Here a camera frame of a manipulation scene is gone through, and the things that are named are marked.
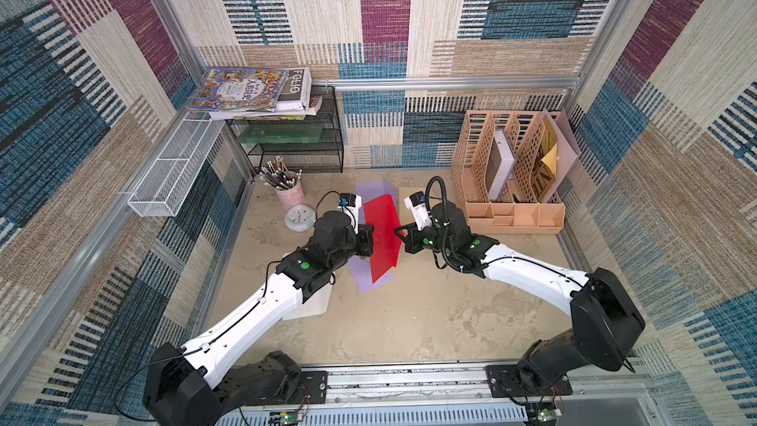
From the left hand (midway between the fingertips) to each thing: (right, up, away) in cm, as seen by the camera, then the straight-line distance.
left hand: (374, 225), depth 76 cm
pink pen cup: (-30, +8, +29) cm, 42 cm away
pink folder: (+55, +21, +8) cm, 59 cm away
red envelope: (+2, +3, +3) cm, 5 cm away
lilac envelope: (-1, +10, +39) cm, 40 cm away
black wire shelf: (-21, +26, +28) cm, 44 cm away
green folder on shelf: (-30, +28, +18) cm, 45 cm away
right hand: (+5, -1, +5) cm, 7 cm away
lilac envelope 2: (-3, -11, 0) cm, 11 cm away
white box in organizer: (+40, +17, +19) cm, 48 cm away
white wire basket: (-50, +11, -4) cm, 51 cm away
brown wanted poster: (+55, +14, +22) cm, 60 cm away
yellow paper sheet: (+52, +19, +12) cm, 57 cm away
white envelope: (-17, -24, +12) cm, 32 cm away
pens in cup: (-32, +15, +20) cm, 41 cm away
